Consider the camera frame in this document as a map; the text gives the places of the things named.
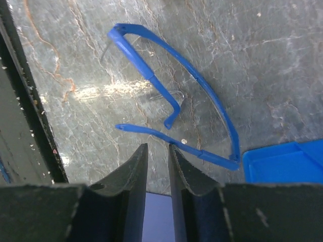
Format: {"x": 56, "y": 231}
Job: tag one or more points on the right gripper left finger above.
{"x": 111, "y": 209}

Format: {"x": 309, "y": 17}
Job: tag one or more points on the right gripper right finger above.
{"x": 205, "y": 210}

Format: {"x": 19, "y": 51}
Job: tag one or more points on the purple plastic box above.
{"x": 158, "y": 224}

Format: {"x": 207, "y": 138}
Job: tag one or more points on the blue divided bin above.
{"x": 285, "y": 163}

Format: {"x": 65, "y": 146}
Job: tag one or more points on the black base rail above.
{"x": 28, "y": 151}

